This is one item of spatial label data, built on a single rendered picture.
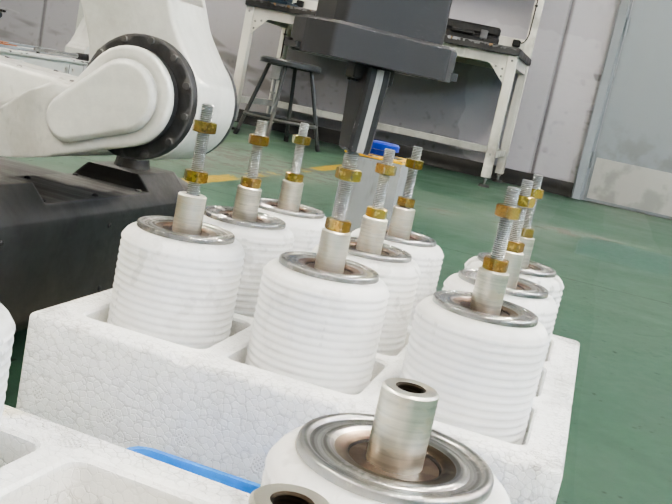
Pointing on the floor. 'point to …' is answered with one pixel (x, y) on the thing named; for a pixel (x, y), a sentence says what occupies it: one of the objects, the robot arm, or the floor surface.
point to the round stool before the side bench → (279, 97)
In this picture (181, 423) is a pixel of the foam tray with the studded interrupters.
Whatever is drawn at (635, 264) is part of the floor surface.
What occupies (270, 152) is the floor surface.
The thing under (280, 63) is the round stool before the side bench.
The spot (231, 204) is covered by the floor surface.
